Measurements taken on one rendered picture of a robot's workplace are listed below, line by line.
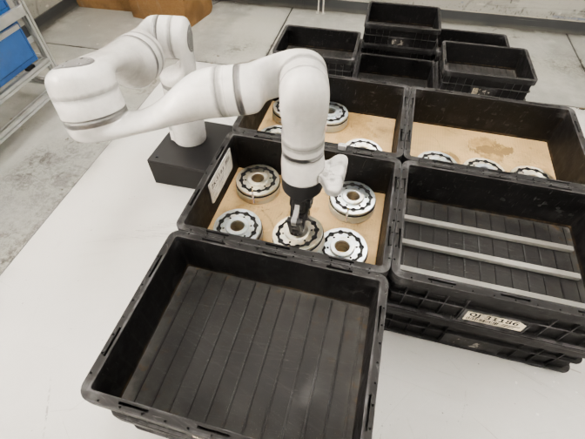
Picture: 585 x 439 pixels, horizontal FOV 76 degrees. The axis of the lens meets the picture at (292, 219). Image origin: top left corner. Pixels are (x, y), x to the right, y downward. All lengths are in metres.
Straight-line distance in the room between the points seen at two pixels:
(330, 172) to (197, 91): 0.25
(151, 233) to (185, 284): 0.30
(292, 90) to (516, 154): 0.76
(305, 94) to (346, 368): 0.45
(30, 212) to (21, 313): 1.35
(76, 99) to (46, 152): 2.10
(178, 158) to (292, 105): 0.62
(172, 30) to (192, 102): 0.44
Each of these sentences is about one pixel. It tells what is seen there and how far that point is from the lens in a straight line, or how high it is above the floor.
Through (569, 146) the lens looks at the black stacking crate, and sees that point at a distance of 1.11.
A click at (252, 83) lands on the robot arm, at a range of 0.53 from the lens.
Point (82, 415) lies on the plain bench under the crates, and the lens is 0.88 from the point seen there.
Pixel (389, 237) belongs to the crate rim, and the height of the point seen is 0.92.
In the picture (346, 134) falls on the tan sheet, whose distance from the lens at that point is 1.05.
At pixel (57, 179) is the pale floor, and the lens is 2.46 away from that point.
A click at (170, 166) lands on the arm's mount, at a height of 0.78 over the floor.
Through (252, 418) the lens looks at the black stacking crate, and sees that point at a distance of 0.66.
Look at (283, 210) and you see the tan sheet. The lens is 0.85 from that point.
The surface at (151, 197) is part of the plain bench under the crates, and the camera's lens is 1.12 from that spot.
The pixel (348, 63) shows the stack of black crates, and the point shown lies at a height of 0.58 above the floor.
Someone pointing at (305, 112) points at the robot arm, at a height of 1.17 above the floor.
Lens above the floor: 1.48
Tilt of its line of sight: 51 degrees down
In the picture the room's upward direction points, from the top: straight up
